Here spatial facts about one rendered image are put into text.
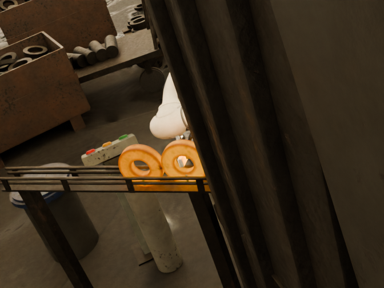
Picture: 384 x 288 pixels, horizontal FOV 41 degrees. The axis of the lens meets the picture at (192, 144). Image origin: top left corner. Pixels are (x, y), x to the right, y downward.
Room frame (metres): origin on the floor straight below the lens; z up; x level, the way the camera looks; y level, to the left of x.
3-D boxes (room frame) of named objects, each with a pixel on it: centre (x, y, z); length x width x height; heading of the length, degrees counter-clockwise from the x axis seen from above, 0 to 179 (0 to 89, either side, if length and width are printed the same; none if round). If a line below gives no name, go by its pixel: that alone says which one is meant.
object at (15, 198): (2.16, 0.74, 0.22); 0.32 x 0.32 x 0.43
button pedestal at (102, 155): (1.94, 0.34, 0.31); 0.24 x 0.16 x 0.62; 101
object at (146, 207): (1.79, 0.27, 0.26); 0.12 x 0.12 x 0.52
